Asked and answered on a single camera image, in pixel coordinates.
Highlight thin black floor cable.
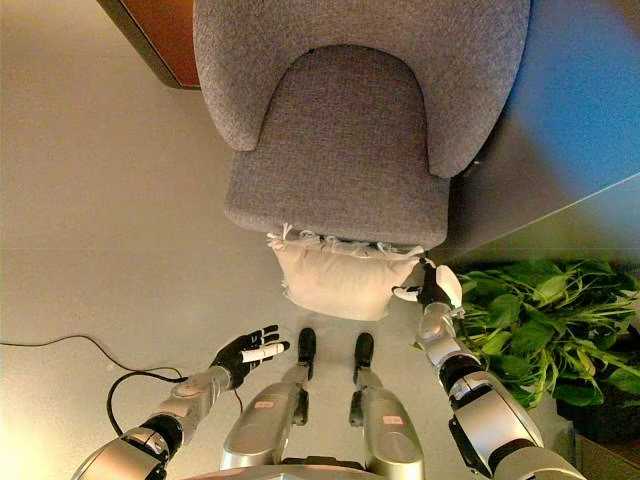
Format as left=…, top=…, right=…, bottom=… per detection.
left=0, top=333, right=132, bottom=372

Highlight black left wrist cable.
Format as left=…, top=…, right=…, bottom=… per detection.
left=106, top=366, right=244, bottom=437

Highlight beige fringed pillow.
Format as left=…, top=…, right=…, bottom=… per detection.
left=265, top=223, right=426, bottom=322

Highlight silver right robot leg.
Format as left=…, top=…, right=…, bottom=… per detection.
left=349, top=332, right=426, bottom=480

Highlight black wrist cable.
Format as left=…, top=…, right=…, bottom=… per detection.
left=106, top=366, right=244, bottom=437
left=447, top=304, right=490, bottom=369

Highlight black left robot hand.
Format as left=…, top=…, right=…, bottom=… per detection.
left=208, top=324, right=291, bottom=391

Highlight brown wooden wall panel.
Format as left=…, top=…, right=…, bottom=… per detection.
left=95, top=0, right=202, bottom=91

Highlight grey fabric armchair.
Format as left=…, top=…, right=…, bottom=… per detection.
left=191, top=0, right=532, bottom=249

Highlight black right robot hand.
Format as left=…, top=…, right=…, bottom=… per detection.
left=391, top=257, right=463, bottom=309

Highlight green leafy potted plant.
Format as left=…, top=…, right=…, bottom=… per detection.
left=412, top=258, right=640, bottom=412

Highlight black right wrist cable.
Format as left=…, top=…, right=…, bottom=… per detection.
left=447, top=304, right=490, bottom=369

